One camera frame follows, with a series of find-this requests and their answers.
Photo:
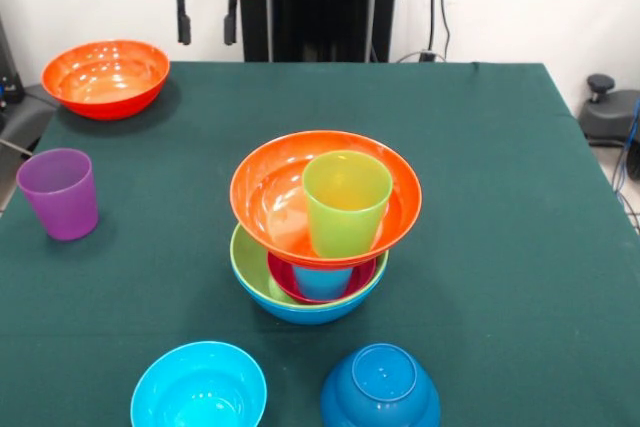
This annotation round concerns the large green bowl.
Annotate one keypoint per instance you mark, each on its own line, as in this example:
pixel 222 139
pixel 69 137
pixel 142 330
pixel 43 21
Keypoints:
pixel 250 262

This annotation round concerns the green cup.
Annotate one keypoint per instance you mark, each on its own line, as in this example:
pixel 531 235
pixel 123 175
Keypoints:
pixel 345 212

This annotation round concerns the black equipment box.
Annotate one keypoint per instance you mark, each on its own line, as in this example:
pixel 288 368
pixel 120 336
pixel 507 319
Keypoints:
pixel 7 72

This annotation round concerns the small dark blue bowl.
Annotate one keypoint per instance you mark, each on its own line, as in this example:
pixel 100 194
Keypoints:
pixel 380 392

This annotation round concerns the dark green table cloth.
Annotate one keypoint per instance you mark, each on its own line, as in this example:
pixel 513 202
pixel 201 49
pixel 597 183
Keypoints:
pixel 500 272

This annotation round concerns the large orange bowl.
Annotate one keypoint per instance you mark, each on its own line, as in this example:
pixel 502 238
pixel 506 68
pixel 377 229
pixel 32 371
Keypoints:
pixel 265 197
pixel 105 82

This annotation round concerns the purple cup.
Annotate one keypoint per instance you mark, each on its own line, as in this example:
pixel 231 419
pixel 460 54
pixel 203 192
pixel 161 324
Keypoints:
pixel 60 197

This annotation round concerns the large blue bowl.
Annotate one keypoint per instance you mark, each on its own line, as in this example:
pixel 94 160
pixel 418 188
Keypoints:
pixel 310 314

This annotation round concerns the small light blue bowl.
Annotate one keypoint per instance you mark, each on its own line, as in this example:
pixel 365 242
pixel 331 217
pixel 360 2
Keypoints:
pixel 200 392

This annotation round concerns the small pink bowl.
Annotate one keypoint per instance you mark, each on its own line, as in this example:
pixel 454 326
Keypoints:
pixel 282 277

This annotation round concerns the grey stand foot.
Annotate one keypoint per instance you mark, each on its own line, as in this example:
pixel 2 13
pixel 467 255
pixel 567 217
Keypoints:
pixel 615 112
pixel 20 117

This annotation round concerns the light blue cup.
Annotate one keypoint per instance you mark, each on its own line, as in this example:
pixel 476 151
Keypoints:
pixel 322 284

